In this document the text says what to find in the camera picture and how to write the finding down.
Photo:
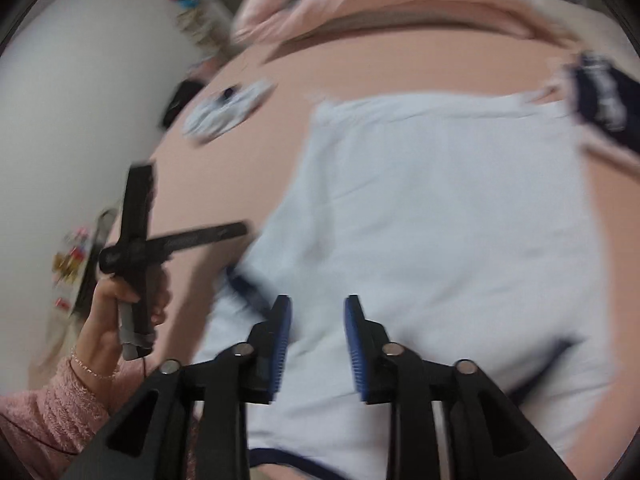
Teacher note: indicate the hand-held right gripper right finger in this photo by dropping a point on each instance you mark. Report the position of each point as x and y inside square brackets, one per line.
[354, 347]

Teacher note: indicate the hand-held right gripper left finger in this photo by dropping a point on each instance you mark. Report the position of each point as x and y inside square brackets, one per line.
[282, 342]

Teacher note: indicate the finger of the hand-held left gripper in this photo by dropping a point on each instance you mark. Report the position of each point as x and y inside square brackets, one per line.
[139, 205]
[200, 240]

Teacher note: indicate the white garment with navy trim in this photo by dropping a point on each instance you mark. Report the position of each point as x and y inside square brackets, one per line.
[425, 210]

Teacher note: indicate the person's left forearm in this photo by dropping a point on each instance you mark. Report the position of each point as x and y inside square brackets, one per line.
[45, 410]

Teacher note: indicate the navy folded clothes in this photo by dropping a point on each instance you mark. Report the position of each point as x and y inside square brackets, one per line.
[605, 100]

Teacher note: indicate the person's left hand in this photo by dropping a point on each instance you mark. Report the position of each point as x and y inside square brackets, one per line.
[100, 320]

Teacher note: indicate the black bag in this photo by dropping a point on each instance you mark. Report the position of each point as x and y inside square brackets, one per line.
[177, 105]

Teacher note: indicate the small white garment navy bow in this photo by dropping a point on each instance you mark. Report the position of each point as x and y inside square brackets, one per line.
[225, 110]

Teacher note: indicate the bed with pink sheet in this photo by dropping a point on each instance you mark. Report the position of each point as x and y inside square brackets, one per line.
[400, 70]

